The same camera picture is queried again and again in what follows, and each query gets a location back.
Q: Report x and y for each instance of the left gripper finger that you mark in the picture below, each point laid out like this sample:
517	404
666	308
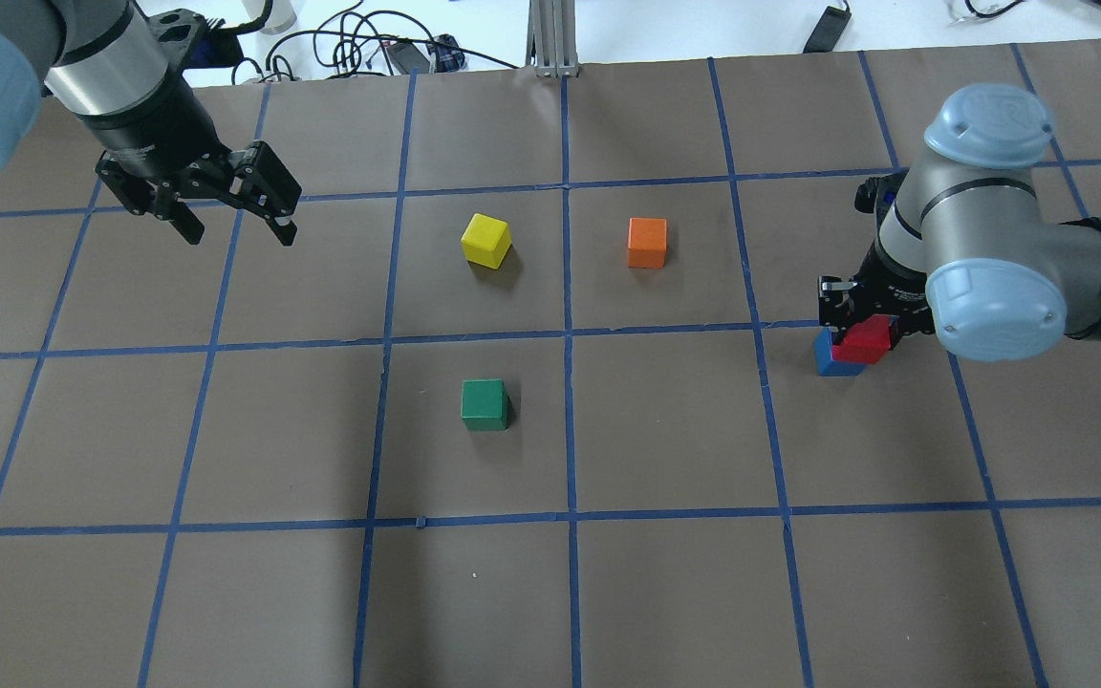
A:
140	197
268	189

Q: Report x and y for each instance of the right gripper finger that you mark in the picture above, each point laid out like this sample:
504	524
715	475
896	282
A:
837	311
896	330

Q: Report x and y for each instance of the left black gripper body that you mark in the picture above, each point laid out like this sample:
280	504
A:
157	127

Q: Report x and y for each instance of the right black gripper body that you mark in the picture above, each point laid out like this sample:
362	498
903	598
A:
895	280

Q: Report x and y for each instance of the red block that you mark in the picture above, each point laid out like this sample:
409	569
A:
865	343

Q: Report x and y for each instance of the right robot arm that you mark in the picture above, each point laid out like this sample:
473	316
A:
961	250

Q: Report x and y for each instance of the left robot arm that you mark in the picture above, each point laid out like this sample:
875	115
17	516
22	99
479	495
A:
120	71

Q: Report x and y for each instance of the blue block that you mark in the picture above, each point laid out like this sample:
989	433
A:
825	362

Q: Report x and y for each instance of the orange block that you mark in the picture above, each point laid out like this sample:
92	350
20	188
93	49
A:
647	243

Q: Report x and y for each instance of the yellow block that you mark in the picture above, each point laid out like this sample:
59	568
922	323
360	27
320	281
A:
486	241

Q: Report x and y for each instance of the green block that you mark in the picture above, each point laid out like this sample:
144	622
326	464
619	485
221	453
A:
485	405

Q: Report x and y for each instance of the black power adapter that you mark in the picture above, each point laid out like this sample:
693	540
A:
408	57

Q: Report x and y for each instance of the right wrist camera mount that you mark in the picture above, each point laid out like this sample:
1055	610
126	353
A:
877	193

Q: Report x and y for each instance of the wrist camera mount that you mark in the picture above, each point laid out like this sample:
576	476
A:
877	193
192	41

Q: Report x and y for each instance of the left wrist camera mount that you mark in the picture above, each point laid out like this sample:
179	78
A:
192	41

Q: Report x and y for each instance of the aluminium frame post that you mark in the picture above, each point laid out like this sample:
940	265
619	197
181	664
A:
551	48

